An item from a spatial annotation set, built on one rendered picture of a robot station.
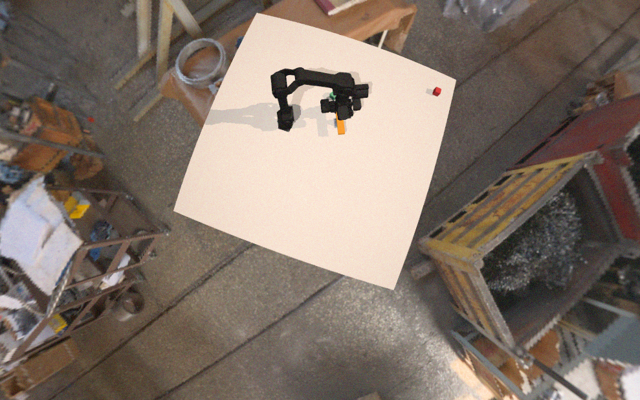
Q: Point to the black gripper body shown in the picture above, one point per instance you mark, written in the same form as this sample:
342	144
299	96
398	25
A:
325	106

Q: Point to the yellow bar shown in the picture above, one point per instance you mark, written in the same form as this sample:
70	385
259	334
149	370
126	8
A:
340	126

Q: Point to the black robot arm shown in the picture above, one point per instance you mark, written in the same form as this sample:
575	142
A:
342	83

